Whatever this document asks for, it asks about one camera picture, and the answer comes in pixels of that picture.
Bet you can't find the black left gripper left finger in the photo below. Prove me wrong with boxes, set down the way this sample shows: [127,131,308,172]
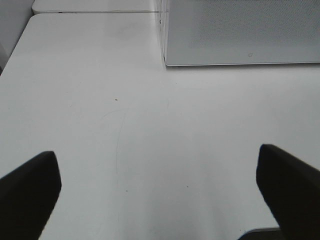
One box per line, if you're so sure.
[0,151,62,240]

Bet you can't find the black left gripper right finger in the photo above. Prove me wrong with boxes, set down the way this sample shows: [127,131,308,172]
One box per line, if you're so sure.
[256,144,320,240]

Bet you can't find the white microwave door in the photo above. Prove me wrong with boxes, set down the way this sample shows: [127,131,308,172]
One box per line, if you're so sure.
[160,0,320,66]

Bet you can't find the white microwave oven body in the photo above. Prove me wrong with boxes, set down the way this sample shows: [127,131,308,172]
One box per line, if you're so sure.
[153,0,171,66]

